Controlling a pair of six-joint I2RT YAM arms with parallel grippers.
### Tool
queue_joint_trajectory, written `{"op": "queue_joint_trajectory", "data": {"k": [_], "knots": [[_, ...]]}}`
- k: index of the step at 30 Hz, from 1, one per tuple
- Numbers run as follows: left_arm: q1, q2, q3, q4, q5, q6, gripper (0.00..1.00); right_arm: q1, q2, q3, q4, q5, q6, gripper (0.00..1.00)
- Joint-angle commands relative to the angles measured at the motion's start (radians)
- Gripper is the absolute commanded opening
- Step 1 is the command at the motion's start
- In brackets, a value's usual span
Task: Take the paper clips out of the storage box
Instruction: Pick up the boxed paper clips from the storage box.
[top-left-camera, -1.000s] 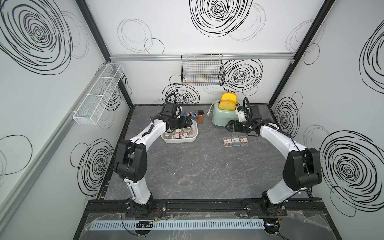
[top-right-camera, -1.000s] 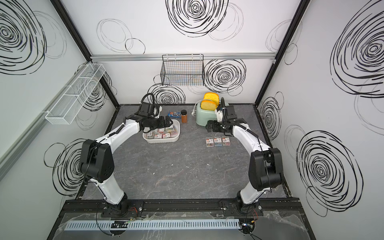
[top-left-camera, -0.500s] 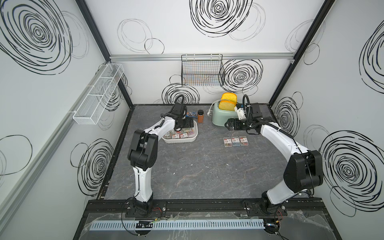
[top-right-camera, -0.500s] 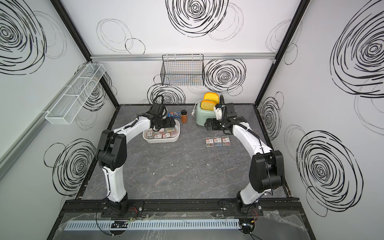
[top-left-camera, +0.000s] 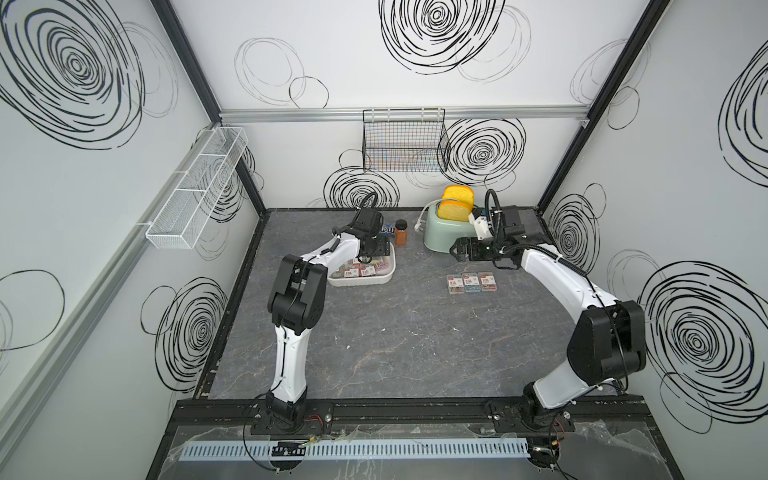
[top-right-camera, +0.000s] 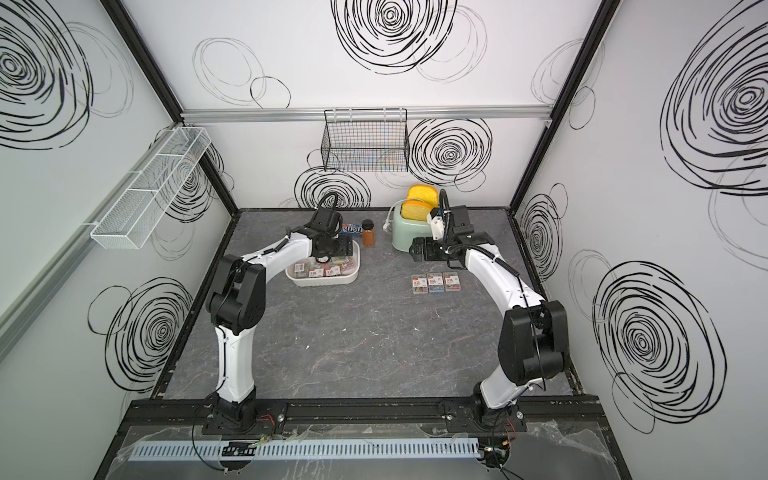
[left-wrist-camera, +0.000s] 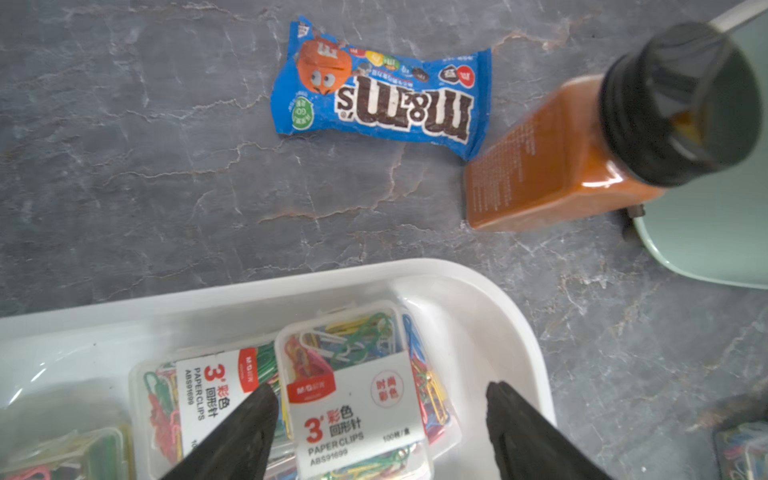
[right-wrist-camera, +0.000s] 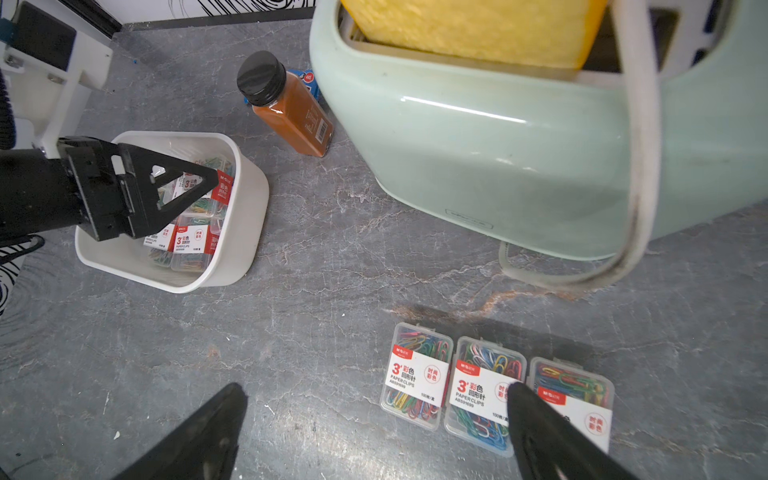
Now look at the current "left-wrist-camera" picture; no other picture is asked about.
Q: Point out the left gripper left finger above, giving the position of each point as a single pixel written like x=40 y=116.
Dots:
x=239 y=447

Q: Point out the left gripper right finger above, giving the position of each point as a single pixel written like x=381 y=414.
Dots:
x=526 y=445

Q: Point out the white storage box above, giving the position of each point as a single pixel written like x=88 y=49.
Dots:
x=68 y=369

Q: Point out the mint green toaster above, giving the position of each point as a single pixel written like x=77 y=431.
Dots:
x=714 y=234

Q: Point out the blue candy packet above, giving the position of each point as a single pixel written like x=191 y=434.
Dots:
x=327 y=84

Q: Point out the orange spice bottle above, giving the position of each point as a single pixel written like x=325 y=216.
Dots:
x=595 y=145

